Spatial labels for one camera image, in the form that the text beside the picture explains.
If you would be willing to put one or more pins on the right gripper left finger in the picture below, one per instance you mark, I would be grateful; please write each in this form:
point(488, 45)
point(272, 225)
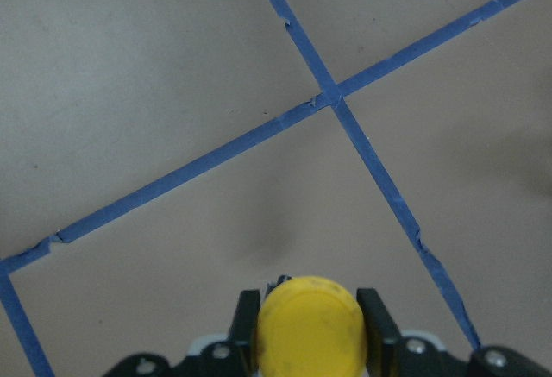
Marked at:
point(242, 331)

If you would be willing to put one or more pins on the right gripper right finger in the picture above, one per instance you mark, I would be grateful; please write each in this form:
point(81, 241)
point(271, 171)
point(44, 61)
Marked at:
point(382, 333)

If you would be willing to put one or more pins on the yellow push button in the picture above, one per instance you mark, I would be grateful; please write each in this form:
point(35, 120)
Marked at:
point(310, 326)

